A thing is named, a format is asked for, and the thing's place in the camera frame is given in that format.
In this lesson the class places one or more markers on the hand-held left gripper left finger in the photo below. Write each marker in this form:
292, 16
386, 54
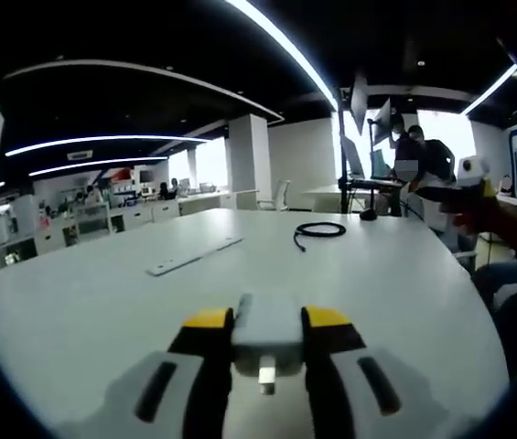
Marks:
171, 388

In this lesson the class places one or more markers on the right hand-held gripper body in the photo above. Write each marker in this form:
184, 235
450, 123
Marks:
473, 169

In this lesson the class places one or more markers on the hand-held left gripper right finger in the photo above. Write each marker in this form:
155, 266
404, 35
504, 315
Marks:
358, 388

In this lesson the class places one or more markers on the white charger adapter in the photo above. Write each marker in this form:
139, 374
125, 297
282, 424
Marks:
267, 324

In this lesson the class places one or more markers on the small black desk device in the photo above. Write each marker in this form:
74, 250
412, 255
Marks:
368, 215

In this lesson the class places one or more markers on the white office chair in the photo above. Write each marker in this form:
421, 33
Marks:
432, 215
276, 194

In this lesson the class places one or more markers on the black monitor stand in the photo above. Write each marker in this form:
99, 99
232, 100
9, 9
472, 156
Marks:
372, 183

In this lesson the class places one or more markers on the person's leg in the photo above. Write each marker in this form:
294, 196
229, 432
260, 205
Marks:
498, 274

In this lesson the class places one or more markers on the white cabinet row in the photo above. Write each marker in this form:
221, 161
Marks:
139, 217

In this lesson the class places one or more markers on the glass front cabinet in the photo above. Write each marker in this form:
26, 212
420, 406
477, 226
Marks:
93, 221

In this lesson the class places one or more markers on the white pillar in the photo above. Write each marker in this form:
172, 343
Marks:
249, 151

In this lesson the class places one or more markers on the long ceiling light strip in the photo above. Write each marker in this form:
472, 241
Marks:
285, 42

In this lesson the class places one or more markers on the ceiling air vent unit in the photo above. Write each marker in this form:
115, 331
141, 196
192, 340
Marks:
79, 155

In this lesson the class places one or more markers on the wall mounted black screen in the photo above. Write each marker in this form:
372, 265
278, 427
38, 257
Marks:
146, 175

